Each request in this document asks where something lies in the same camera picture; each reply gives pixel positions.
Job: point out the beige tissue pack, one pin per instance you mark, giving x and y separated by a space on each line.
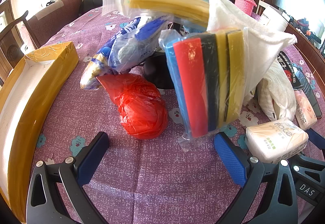
274 141

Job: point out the pink tissue pack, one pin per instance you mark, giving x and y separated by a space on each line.
305 114

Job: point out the white plastic tub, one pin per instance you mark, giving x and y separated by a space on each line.
273 19

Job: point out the yellow cardboard box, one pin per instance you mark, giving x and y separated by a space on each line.
26 98

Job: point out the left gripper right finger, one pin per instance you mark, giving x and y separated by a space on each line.
279 202

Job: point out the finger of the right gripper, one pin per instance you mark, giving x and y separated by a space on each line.
316 139

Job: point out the purple floral tablecloth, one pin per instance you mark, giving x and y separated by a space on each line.
137 181

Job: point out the black crab print packet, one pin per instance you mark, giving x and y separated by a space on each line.
299 81

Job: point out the white pillow bundle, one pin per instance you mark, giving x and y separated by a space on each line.
276 95

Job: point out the bag of coloured foam strips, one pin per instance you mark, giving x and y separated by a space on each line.
209 73

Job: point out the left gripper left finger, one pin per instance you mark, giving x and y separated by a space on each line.
45 204

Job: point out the red plastic bag bundle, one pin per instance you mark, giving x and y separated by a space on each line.
142 110

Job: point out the dark wooden chair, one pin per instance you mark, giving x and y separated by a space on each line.
11 52

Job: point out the blue white Vinda tissue bag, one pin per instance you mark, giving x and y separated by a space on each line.
126 49

